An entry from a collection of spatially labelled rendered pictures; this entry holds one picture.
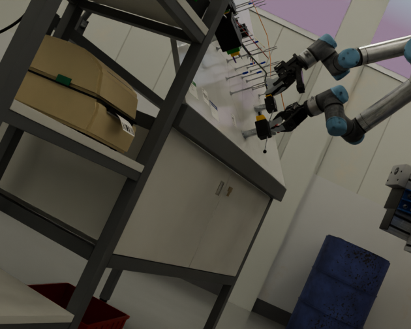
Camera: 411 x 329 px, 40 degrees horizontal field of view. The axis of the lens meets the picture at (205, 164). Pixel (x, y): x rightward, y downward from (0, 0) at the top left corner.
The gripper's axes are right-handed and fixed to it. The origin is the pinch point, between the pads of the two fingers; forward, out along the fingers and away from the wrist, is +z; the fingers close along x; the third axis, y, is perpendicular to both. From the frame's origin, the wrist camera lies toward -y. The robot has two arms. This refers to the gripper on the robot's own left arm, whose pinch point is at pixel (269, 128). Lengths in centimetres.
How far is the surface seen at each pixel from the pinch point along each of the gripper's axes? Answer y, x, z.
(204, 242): -53, -12, 20
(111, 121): -101, 52, -24
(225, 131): -48, 22, -13
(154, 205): -83, 21, -1
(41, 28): -122, 75, -43
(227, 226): -37.0, -17.4, 19.6
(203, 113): -63, 34, -20
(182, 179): -69, 20, -3
